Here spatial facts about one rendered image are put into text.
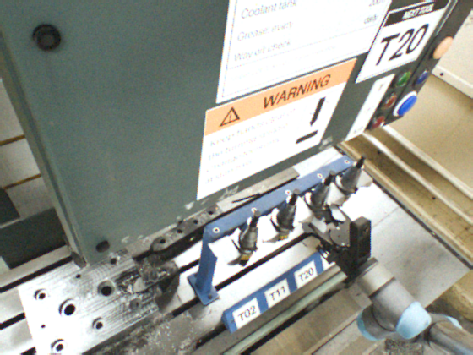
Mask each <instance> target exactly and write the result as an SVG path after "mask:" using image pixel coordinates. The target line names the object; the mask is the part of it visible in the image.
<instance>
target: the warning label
mask: <svg viewBox="0 0 473 355"><path fill-rule="evenodd" d="M355 61H356V58H354V59H351V60H349V61H346V62H343V63H340V64H337V65H334V66H331V67H328V68H325V69H322V70H319V72H318V71H317V73H314V74H310V75H308V76H305V77H302V78H300V79H296V80H292V81H290V82H287V83H284V84H283V85H278V86H275V87H273V88H270V89H268V90H264V91H260V92H258V93H256V94H253V95H250V96H246V97H243V98H242V99H239V100H236V101H231V102H228V103H226V104H224V105H221V106H217V107H216V108H214V109H212V110H209V111H206V116H205V124H204V139H203V147H202V155H201V163H200V171H199V180H198V195H197V199H201V198H203V197H204V196H206V195H210V194H212V193H214V192H216V191H218V190H220V189H222V188H225V187H227V186H229V184H231V183H234V182H237V181H239V180H241V179H243V178H245V177H247V176H250V175H252V174H254V173H255V172H258V171H261V170H263V169H265V168H267V167H270V166H272V165H274V164H276V163H278V162H280V161H283V159H285V158H286V157H290V156H293V155H295V154H296V153H298V152H300V151H303V150H305V149H307V148H309V147H311V146H313V145H316V144H318V142H319V140H320V139H321V137H322V135H323V131H324V130H325V129H326V127H327V125H328V122H329V120H330V118H331V116H332V114H333V111H334V109H335V107H336V105H337V102H338V100H339V98H340V95H341V92H342V90H343V89H344V87H345V83H346V81H347V80H348V78H349V76H350V73H351V70H352V69H353V67H354V64H355Z"/></svg>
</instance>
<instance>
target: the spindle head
mask: <svg viewBox="0 0 473 355"><path fill-rule="evenodd" d="M457 1H458V0H450V2H449V4H448V6H447V7H446V9H445V10H444V12H443V14H442V17H441V19H440V20H439V21H438V24H437V25H436V27H435V29H434V30H433V32H432V33H431V35H430V37H429V38H428V40H427V42H426V45H425V46H424V47H423V49H422V51H421V53H420V55H419V56H418V58H417V59H416V60H414V61H411V62H409V63H406V64H403V65H400V66H398V67H395V68H392V69H390V70H387V71H385V72H382V73H381V74H377V75H374V76H372V77H370V78H367V79H364V80H362V81H359V82H357V83H355V80H356V77H357V75H358V74H359V72H360V70H361V67H362V65H363V63H364V60H365V58H366V56H367V54H368V52H369V50H368V51H366V52H363V53H360V54H357V55H355V56H352V57H348V58H346V59H343V60H340V61H338V62H334V63H330V64H327V65H325V66H323V67H320V68H315V69H313V70H310V71H307V72H306V73H303V74H301V75H298V76H296V77H292V78H289V79H286V80H283V81H280V82H278V83H275V84H272V85H269V86H266V87H264V88H260V89H257V90H253V91H250V92H248V93H246V94H243V95H240V96H236V97H232V98H230V99H228V100H225V101H221V102H218V103H217V102H216V101H217V94H218V88H219V81H220V68H221V62H222V55H223V48H224V41H225V35H226V23H227V17H228V9H229V3H230V0H0V78H1V80H2V82H3V86H4V88H5V90H6V92H7V94H8V98H9V100H10V103H11V105H12V107H13V110H14V112H15V115H16V117H17V119H18V121H19V125H20V127H22V129H23V132H24V136H25V138H26V139H27V142H28V144H29V147H30V149H31V152H32V154H33V156H34V158H35V163H36V165H37V166H38V169H39V171H40V173H41V176H42V179H43V181H44V183H45V185H46V188H47V191H48V193H49V196H50V198H51V200H52V203H53V205H54V208H55V210H56V213H57V215H58V218H59V220H61V222H62V225H63V229H64V231H65V232H66V235H67V237H68V241H69V242H70V245H71V247H72V249H73V250H74V251H75V252H76V253H77V254H79V256H80V258H81V259H82V261H83V264H92V263H94V262H96V261H98V260H100V259H103V258H105V257H106V256H108V255H110V254H113V253H115V252H117V251H118V250H120V249H124V248H126V247H128V246H130V245H132V243H135V242H137V241H138V240H140V239H142V238H145V237H147V236H149V235H151V234H153V233H156V232H158V231H160V230H162V229H164V228H166V227H168V226H170V225H172V224H175V223H177V222H179V221H182V220H184V219H186V218H188V217H190V216H192V215H194V214H196V213H198V212H199V211H200V210H203V209H205V208H207V207H210V206H211V205H214V204H216V203H218V202H220V201H222V200H223V199H226V198H229V197H231V196H232V195H235V194H238V193H240V192H242V191H243V190H245V189H247V188H250V187H252V186H254V184H256V183H259V182H262V181H263V180H265V179H267V178H270V177H272V176H274V175H275V174H277V173H279V172H283V171H284V170H286V169H288V168H291V167H293V166H295V165H297V164H299V163H301V162H303V161H305V160H306V159H308V158H310V157H312V156H315V155H317V154H318V153H320V152H322V151H325V150H327V149H329V148H331V147H334V146H336V145H338V144H340V143H342V142H344V141H345V139H346V137H347V135H348V133H349V132H350V129H351V127H352V125H353V123H354V122H355V120H356V117H357V115H358V114H359V112H360V110H361V109H362V106H363V104H364V102H365V100H366V99H367V96H368V94H369V92H370V90H371V88H372V86H373V85H374V83H375V81H377V80H379V79H382V78H385V77H387V76H390V75H391V74H395V76H393V79H392V81H391V82H389V83H390V84H389V85H388V87H387V88H386V90H385V92H384V93H383V96H382V98H381V100H380V102H381V101H383V100H384V98H385V97H386V96H388V95H389V94H390V92H391V93H392V91H395V90H396V92H397V93H398V94H399V96H398V98H397V100H398V99H399V98H400V95H401V94H402V92H403V89H404V88H405V87H406V85H407V83H408V82H409V80H410V78H411V76H412V74H413V73H414V72H415V71H416V68H417V67H418V65H419V63H420V62H421V60H422V59H423V57H424V56H425V54H426V52H427V50H428V49H429V47H430V45H431V44H432V42H433V40H434V38H435V36H436V34H437V33H438V31H439V30H440V28H441V27H442V25H443V23H444V21H445V19H446V18H447V17H448V16H449V13H450V12H451V10H452V8H453V7H454V5H455V4H456V2H457ZM354 58H356V61H355V64H354V67H353V69H352V70H351V73H350V76H349V78H348V80H347V81H346V83H345V87H344V89H343V90H342V92H341V95H340V98H339V100H338V102H337V105H336V107H335V109H334V111H333V114H332V116H331V118H330V120H329V122H328V125H327V127H326V129H325V130H324V131H323V135H322V137H321V139H320V140H319V142H318V144H316V145H313V146H311V147H309V148H307V149H305V150H303V151H300V152H298V153H296V154H295V155H293V156H290V157H286V158H285V159H283V161H280V162H278V163H276V164H274V165H272V166H270V167H267V168H265V169H263V170H261V171H258V172H255V173H254V174H252V175H250V176H247V177H245V178H243V179H241V180H239V181H237V182H234V183H231V184H229V186H227V187H225V188H222V189H220V190H218V191H216V192H214V193H212V194H210V195H206V196H204V197H203V198H201V199H197V195H198V180H199V171H200V163H201V155H202V147H203V139H204V124H205V116H206V111H209V110H212V109H214V108H216V107H218V106H221V105H224V104H226V103H228V102H231V101H236V100H239V99H242V98H243V97H246V96H250V95H253V94H256V93H258V92H260V91H264V90H268V89H270V88H273V87H275V86H278V85H283V84H284V83H287V82H290V81H292V80H296V79H300V78H302V77H305V76H308V75H310V74H314V73H317V71H318V72H319V70H322V69H325V68H328V67H331V66H334V65H337V64H340V63H343V62H346V61H349V60H351V59H354ZM405 68H412V74H411V76H410V77H409V79H408V81H407V82H406V83H405V84H404V85H402V86H401V87H399V89H393V88H392V83H393V81H394V79H395V77H396V76H397V75H398V74H399V73H400V72H401V71H402V70H403V69H405ZM397 100H396V101H397ZM380 102H379V103H378V105H377V107H376V108H375V110H374V112H373V114H372V116H371V117H370V119H369V120H368V122H367V125H368V124H369V122H370V121H371V120H372V119H373V118H374V117H375V116H376V115H377V114H379V113H381V111H379V110H378V106H379V104H380ZM395 103H396V102H395ZM395 103H394V104H393V105H392V106H391V107H390V108H389V109H388V110H386V111H384V113H385V114H386V118H387V116H388V115H389V113H390V112H391V110H392V109H393V107H394V105H395ZM386 118H385V119H384V121H385V120H386ZM367 125H366V126H365V128H364V130H363V132H365V131H367Z"/></svg>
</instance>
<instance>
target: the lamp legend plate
mask: <svg viewBox="0 0 473 355"><path fill-rule="evenodd" d="M393 76H395V74H391V75H390V76H387V77H385V78H382V79H379V80H377V81H375V83H374V85H373V86H372V88H371V90H370V92H369V94H368V96H367V99H366V100H365V102H364V104H363V106H362V109H361V110H360V112H359V114H358V115H357V117H356V120H355V122H354V123H353V125H352V127H351V129H350V132H349V133H348V135H347V137H346V139H345V141H347V140H349V139H352V138H354V137H356V136H357V135H359V134H361V133H362V132H363V130H364V128H365V126H366V125H367V122H368V120H369V119H370V117H371V116H372V114H373V112H374V110H375V108H376V107H377V105H378V103H379V102H380V100H381V98H382V96H383V93H384V92H385V90H386V88H387V87H388V85H389V84H390V83H389V82H391V81H392V79H393Z"/></svg>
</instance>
